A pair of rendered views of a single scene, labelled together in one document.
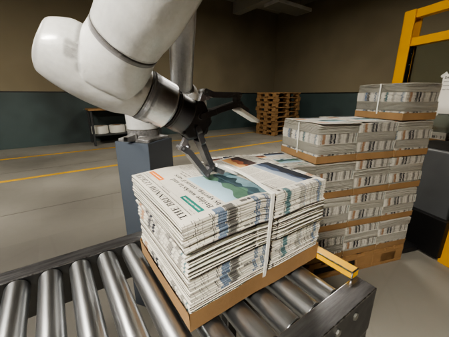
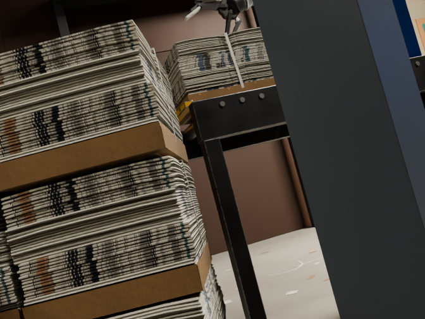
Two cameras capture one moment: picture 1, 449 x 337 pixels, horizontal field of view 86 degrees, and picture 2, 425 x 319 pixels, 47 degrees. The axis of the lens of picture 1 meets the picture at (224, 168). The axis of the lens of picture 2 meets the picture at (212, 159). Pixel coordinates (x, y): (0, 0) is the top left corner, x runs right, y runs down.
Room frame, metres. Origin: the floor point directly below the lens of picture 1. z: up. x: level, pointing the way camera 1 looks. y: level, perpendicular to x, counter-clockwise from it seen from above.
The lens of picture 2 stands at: (2.26, 0.44, 0.51)
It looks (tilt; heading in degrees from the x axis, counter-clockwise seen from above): 4 degrees up; 198
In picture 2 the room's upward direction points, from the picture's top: 15 degrees counter-clockwise
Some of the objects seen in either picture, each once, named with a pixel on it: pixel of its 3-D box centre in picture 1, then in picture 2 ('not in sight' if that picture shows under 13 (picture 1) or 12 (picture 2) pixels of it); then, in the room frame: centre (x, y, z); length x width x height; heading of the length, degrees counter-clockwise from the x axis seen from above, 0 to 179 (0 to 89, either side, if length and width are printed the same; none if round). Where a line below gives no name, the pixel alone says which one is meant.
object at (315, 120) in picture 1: (321, 120); not in sight; (1.55, -0.61, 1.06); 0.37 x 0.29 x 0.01; 18
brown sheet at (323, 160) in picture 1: (315, 152); not in sight; (1.56, -0.60, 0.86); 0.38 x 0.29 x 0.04; 18
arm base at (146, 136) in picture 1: (141, 134); not in sight; (1.22, 0.42, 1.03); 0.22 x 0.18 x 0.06; 159
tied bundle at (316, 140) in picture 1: (317, 138); not in sight; (1.56, -0.60, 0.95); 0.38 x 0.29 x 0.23; 18
